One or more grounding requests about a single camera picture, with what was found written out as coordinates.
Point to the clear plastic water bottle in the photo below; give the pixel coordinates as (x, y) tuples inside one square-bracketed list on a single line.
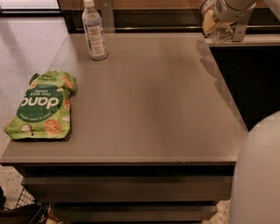
[(221, 34)]

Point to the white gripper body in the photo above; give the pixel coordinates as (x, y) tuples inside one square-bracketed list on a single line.
[(224, 10)]

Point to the lower cabinet drawer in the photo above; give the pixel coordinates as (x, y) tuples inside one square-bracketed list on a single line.
[(134, 213)]

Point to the metal bracket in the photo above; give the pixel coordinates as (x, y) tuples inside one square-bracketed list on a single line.
[(107, 14), (241, 25)]

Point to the cabinet drawer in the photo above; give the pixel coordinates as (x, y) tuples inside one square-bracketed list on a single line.
[(124, 189), (134, 213)]

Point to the left metal bracket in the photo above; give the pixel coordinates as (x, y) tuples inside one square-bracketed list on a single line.
[(107, 14)]

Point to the labelled upright drink bottle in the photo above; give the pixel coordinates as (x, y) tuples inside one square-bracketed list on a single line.
[(94, 31)]

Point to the grey drawer cabinet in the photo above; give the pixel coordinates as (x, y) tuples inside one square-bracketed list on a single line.
[(156, 106)]

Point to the right metal bracket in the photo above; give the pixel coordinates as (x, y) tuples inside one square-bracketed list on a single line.
[(241, 25)]

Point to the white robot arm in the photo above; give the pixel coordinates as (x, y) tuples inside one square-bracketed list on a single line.
[(255, 191)]

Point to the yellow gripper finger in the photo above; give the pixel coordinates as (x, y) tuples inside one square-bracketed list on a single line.
[(210, 22)]

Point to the black wire basket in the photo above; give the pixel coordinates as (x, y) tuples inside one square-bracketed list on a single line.
[(28, 214)]

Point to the upper cabinet drawer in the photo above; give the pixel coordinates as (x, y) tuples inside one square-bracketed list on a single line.
[(124, 189)]

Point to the green rice chips bag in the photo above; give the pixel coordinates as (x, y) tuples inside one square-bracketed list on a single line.
[(44, 111)]

